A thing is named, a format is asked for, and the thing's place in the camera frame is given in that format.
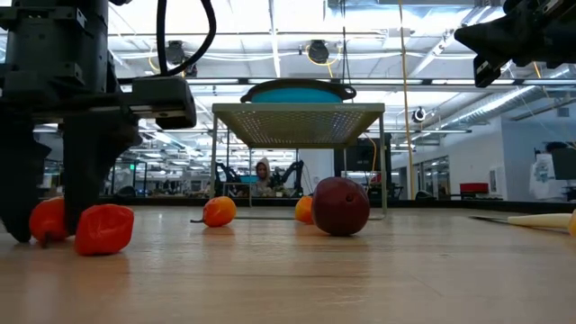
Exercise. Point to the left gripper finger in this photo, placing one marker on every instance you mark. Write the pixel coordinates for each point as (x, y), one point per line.
(90, 157)
(18, 180)

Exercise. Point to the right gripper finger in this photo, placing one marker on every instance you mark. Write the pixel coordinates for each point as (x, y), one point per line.
(486, 63)
(508, 31)

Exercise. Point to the red-orange pepper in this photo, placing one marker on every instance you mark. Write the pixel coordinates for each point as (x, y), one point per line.
(49, 220)

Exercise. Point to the blue collapsible colander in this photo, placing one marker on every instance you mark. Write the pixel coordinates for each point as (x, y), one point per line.
(294, 95)

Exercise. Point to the dark red plum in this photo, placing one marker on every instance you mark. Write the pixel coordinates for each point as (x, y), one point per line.
(339, 207)

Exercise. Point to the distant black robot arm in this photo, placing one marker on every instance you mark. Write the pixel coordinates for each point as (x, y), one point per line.
(290, 173)
(225, 175)

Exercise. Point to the red pepper front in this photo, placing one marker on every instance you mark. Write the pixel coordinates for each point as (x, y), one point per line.
(103, 229)

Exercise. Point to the red background box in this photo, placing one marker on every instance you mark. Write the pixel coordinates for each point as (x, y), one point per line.
(474, 188)

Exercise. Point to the small orange pear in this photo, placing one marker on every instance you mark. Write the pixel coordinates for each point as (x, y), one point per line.
(219, 211)
(303, 210)
(573, 223)

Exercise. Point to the dark background cabinet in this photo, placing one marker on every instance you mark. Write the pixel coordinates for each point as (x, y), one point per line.
(360, 157)

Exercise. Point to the person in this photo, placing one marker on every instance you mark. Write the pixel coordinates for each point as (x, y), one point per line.
(263, 175)

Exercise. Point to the green perforated metal shelf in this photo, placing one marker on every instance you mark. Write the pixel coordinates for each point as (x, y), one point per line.
(297, 126)

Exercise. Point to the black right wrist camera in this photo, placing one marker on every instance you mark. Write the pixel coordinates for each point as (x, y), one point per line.
(517, 4)

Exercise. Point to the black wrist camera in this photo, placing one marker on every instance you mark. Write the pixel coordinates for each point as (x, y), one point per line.
(517, 4)
(164, 103)

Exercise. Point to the black background station frame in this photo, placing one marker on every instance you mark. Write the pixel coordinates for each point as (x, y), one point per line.
(145, 177)

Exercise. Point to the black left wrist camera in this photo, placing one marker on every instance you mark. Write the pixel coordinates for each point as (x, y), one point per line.
(164, 103)

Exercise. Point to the black metal table frame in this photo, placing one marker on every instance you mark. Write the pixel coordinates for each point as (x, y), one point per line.
(180, 201)

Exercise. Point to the black wall monitor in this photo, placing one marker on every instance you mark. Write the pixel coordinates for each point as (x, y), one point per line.
(568, 164)

